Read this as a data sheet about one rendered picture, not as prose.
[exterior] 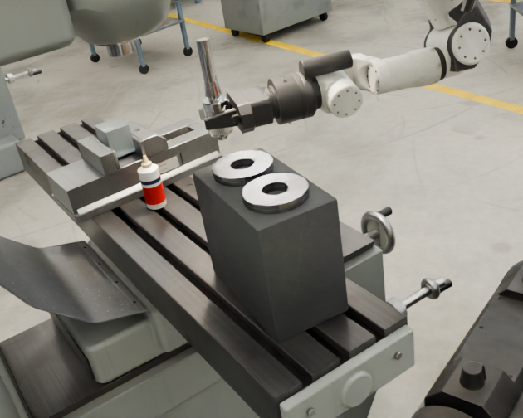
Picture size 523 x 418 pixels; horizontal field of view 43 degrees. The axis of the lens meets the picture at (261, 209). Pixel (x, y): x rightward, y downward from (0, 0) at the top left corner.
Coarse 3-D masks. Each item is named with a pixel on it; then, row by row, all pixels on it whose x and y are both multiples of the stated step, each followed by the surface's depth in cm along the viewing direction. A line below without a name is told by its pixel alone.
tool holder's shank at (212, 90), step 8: (200, 40) 115; (208, 40) 115; (200, 48) 115; (208, 48) 116; (200, 56) 116; (208, 56) 116; (208, 64) 117; (208, 72) 117; (208, 80) 118; (216, 80) 119; (208, 88) 119; (216, 88) 119; (208, 96) 119; (216, 96) 120
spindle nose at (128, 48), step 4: (124, 44) 110; (128, 44) 111; (132, 44) 111; (108, 48) 111; (112, 48) 110; (116, 48) 110; (120, 48) 110; (124, 48) 111; (128, 48) 111; (132, 48) 112; (108, 52) 112; (112, 52) 111; (116, 52) 111; (120, 52) 111; (124, 52) 111; (128, 52) 111; (132, 52) 112; (112, 56) 112; (116, 56) 111
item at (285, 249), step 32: (224, 160) 98; (256, 160) 97; (224, 192) 92; (256, 192) 88; (288, 192) 87; (320, 192) 88; (224, 224) 94; (256, 224) 84; (288, 224) 84; (320, 224) 87; (224, 256) 100; (256, 256) 86; (288, 256) 86; (320, 256) 89; (256, 288) 91; (288, 288) 88; (320, 288) 91; (288, 320) 91; (320, 320) 94
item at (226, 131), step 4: (228, 104) 122; (220, 108) 120; (224, 108) 120; (228, 108) 121; (204, 112) 121; (208, 112) 120; (212, 112) 120; (216, 112) 120; (220, 112) 120; (208, 116) 121; (224, 128) 122; (228, 128) 122; (232, 128) 124; (208, 132) 124; (212, 132) 122; (216, 132) 122; (220, 132) 122; (224, 132) 122; (228, 132) 123; (212, 136) 123; (216, 136) 122; (220, 136) 122
